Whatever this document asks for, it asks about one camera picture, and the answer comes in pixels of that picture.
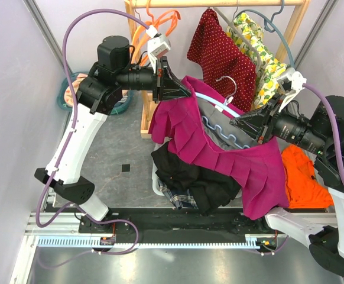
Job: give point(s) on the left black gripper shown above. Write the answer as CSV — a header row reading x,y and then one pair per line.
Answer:
x,y
165,86

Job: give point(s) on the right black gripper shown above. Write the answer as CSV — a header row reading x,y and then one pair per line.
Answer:
x,y
252,122

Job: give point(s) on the magenta skirt grey lining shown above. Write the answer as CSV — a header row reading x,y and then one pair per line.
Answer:
x,y
259,170

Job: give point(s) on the orange plastic hanger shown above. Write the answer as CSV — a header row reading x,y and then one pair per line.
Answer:
x,y
148,32

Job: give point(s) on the black pleated skirt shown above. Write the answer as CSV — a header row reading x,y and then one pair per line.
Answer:
x,y
210,189

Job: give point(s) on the navy plaid skirt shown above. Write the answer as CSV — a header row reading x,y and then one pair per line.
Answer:
x,y
179,199

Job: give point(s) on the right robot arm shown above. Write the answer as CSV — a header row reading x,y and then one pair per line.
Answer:
x,y
325,243

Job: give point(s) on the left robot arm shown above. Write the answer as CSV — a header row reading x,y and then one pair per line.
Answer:
x,y
96,97

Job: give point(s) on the red polka dot skirt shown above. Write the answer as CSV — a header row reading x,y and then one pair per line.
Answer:
x,y
224,67

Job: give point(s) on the grey hanger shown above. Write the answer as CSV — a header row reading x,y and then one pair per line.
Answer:
x,y
241,36

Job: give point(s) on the slate blue hanger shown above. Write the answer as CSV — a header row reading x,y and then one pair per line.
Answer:
x,y
270,27

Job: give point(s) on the wooden clothes rack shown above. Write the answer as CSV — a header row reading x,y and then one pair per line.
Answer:
x,y
300,8

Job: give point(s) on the orange cloth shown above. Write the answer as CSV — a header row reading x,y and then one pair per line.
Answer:
x,y
301,186

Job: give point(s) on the small black floor square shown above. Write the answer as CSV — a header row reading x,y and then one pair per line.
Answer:
x,y
125,168

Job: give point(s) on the lemon print garment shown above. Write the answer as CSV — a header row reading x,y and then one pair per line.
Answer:
x,y
249,39

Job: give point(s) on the white perforated basket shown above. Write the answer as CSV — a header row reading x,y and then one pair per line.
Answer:
x,y
154,178

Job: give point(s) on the teal laundry basket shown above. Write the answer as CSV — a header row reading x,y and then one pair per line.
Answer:
x,y
65,101

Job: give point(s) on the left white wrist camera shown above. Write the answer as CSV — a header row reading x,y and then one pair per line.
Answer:
x,y
157,46

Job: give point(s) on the white cable duct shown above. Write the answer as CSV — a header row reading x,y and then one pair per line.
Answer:
x,y
97,242

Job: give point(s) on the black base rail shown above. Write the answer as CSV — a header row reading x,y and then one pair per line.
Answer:
x,y
188,224

